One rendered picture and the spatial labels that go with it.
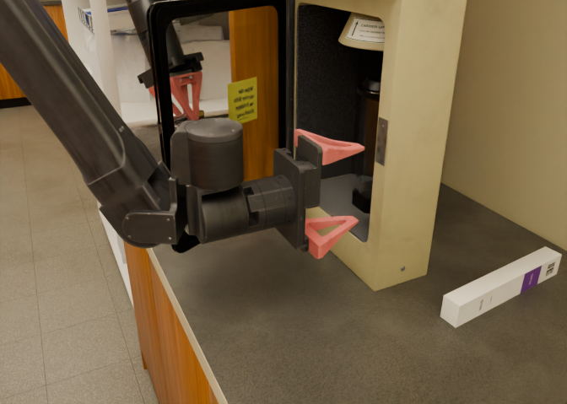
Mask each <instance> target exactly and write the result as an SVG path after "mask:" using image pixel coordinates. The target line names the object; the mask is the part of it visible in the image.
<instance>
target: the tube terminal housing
mask: <svg viewBox="0 0 567 404"><path fill-rule="evenodd" d="M300 5H319V6H323V7H328V8H335V9H340V10H344V11H349V12H353V13H361V14H366V15H370V16H375V17H378V18H380V19H381V20H382V22H383V24H384V26H385V43H384V53H383V63H382V74H381V93H380V104H379V114H378V121H379V117H381V118H383V119H386V120H388V129H387V139H386V157H385V166H383V165H381V164H378V163H377V162H376V161H375V164H374V174H373V186H372V196H371V206H370V226H369V236H368V240H367V242H365V243H363V242H361V241H360V240H358V239H357V238H356V237H355V236H354V235H352V234H351V233H350V232H349V231H348V232H347V233H345V234H344V235H343V236H342V237H341V238H340V239H339V240H338V241H337V243H336V244H335V245H334V246H333V247H332V248H331V249H330V251H331V252H332V253H333V254H334V255H336V256H337V257H338V258H339V259H340V260H341V261H342V262H343V263H344V264H345V265H346V266H347V267H349V268H350V269H351V270H352V271H353V272H354V273H355V274H356V275H357V276H358V277H359V278H360V279H362V280H363V281H364V282H365V283H366V284H367V285H368V286H369V287H370V288H371V289H372V290H373V291H378V290H381V289H383V288H388V287H391V286H393V285H396V284H399V283H403V282H406V281H408V280H411V279H415V278H417V277H422V276H424V275H426V274H427V269H428V264H429V253H430V247H431V242H432V236H433V231H434V225H435V215H436V208H437V202H438V196H439V190H440V180H441V174H442V168H443V162H444V156H445V150H446V139H447V133H448V127H449V121H450V115H451V104H452V99H453V93H454V87H455V81H456V70H457V64H458V58H459V52H460V46H461V40H462V29H463V24H464V18H465V12H466V6H467V0H295V26H294V130H295V112H296V32H297V8H298V7H299V6H300Z"/></svg>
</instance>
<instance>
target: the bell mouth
mask: <svg viewBox="0 0 567 404"><path fill-rule="evenodd" d="M338 41H339V42H340V43H341V44H343V45H346V46H350V47H354V48H359V49H364V50H371V51H384V43H385V26H384V24H383V22H382V20H381V19H380V18H378V17H375V16H370V15H366V14H361V13H353V12H352V13H351V14H350V16H349V18H348V21H347V23H346V24H345V26H344V28H343V32H342V34H341V35H340V37H339V39H338Z"/></svg>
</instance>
